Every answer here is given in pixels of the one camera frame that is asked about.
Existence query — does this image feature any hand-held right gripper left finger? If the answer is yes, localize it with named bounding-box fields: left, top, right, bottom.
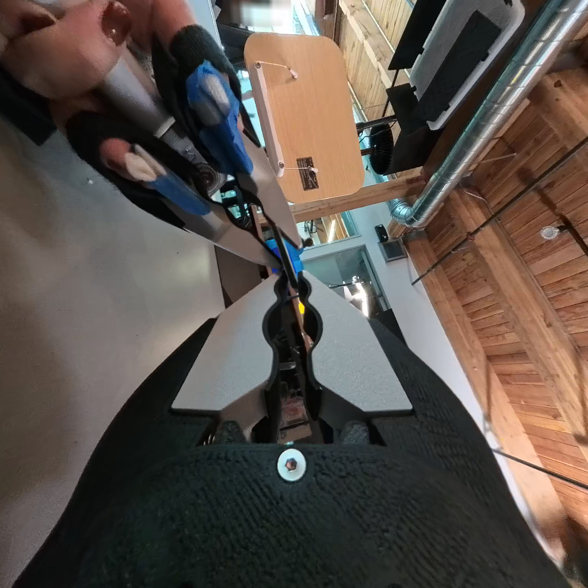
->
left=170, top=271, right=286, bottom=443

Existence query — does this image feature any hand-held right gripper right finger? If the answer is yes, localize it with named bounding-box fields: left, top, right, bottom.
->
left=299, top=270, right=413, bottom=443

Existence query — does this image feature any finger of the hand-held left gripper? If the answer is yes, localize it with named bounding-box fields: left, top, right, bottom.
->
left=236, top=137, right=305, bottom=252
left=183, top=213, right=282, bottom=269

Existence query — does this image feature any thin black cable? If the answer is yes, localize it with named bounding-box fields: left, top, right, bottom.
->
left=269, top=225, right=323, bottom=443

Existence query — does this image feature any person's left hand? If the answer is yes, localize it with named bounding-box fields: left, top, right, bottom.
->
left=0, top=0, right=194, bottom=182

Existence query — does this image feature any black light stand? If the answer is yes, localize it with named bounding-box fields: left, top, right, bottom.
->
left=330, top=275, right=374, bottom=319

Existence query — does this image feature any wooden panel on white stand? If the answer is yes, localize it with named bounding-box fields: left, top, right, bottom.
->
left=243, top=33, right=367, bottom=206

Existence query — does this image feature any black round disc on pole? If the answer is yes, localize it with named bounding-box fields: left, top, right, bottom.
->
left=367, top=115, right=399, bottom=176

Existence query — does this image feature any black ceiling rod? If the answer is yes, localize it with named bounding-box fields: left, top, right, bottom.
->
left=411, top=138, right=588, bottom=286

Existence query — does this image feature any black overhead light panel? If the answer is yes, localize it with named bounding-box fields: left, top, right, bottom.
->
left=388, top=0, right=527, bottom=176

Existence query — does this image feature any blue plastic bin with handle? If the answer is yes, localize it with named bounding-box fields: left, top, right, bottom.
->
left=268, top=246, right=305, bottom=277

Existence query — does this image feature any wooden support post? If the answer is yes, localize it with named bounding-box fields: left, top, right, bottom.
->
left=289, top=168, right=429, bottom=224

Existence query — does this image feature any grey wall vent grille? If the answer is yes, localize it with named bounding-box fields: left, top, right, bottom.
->
left=379, top=239, right=408, bottom=263

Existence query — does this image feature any wide silver air duct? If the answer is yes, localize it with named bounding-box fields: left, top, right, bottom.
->
left=388, top=0, right=588, bottom=229

